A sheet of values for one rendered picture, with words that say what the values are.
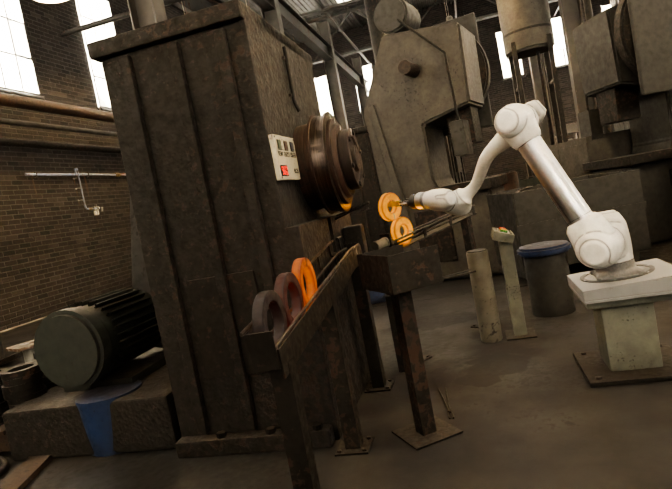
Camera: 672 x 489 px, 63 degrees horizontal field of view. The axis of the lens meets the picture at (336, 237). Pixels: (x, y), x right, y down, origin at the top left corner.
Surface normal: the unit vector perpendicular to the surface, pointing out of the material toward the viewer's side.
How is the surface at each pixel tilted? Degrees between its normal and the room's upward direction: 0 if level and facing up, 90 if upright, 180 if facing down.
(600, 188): 90
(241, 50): 90
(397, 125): 90
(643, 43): 90
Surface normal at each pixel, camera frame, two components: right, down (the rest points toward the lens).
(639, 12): 0.11, 0.04
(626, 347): -0.24, 0.11
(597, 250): -0.52, 0.28
